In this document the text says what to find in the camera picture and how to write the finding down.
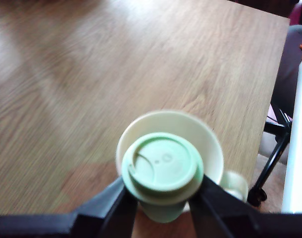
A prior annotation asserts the white upright post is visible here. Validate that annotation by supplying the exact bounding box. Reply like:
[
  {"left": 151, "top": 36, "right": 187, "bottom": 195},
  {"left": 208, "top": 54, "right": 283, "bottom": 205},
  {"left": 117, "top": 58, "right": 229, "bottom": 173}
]
[{"left": 281, "top": 53, "right": 302, "bottom": 214}]

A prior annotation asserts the mint green coffee capsule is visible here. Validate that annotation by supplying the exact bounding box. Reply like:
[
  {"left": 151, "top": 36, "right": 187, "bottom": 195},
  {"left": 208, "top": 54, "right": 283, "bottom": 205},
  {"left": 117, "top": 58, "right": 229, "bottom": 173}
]
[{"left": 121, "top": 132, "right": 205, "bottom": 224}]

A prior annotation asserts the black office chair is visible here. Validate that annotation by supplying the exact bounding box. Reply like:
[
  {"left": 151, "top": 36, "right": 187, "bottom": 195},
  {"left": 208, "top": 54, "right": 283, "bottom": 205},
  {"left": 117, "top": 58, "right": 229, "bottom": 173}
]
[{"left": 247, "top": 24, "right": 302, "bottom": 207}]

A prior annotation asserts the dark patterned mug white handle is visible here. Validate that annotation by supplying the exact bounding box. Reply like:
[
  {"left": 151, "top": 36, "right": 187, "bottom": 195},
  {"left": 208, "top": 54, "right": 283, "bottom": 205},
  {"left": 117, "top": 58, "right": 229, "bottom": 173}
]
[{"left": 115, "top": 109, "right": 249, "bottom": 212}]

